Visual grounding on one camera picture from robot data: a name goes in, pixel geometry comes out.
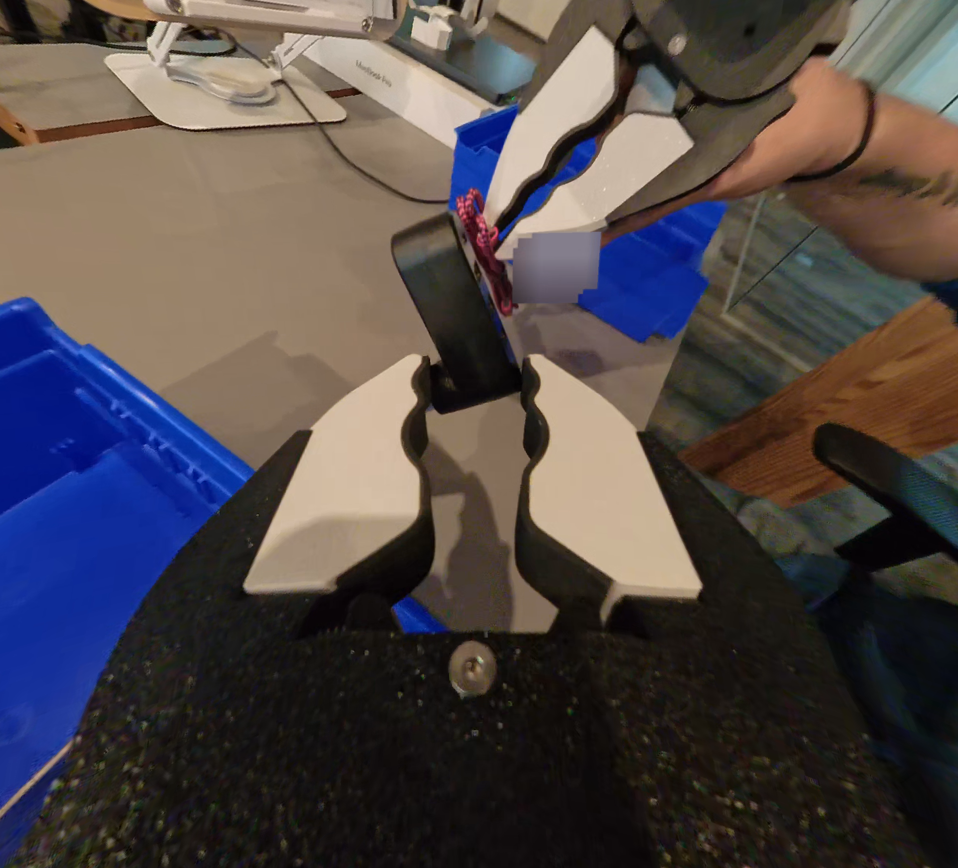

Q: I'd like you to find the thin black cable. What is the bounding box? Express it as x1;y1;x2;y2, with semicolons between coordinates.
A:
225;33;452;205

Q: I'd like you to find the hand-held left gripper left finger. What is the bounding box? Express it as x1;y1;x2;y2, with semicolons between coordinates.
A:
243;353;437;597

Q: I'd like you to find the red braided cable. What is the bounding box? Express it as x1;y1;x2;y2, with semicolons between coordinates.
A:
457;189;519;317

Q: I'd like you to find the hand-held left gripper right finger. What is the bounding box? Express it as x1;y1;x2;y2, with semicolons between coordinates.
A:
515;354;703;628

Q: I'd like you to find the black power adapter block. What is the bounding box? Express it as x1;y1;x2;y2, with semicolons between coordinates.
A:
391;212;523;414

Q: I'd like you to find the white monitor stand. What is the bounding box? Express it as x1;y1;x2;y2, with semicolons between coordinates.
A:
105;0;349;133

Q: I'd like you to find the white cardboard box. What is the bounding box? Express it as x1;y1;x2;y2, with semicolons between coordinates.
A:
299;33;537;152

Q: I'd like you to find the blue plastic bin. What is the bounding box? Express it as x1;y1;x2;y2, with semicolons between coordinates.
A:
451;103;728;345
0;295;450;868

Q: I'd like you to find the white charger set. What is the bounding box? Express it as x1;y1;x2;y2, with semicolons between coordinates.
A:
409;4;496;53

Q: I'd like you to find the thin black wrist band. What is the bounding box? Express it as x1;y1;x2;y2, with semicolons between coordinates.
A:
786;81;878;184

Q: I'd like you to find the person's right hand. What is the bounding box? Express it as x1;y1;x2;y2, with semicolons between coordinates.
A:
706;54;874;203

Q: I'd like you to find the person's right forearm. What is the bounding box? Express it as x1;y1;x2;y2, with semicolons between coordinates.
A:
778;86;958;285

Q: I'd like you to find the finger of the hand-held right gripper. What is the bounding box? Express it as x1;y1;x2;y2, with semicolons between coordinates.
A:
483;24;635;234
496;112;697;260

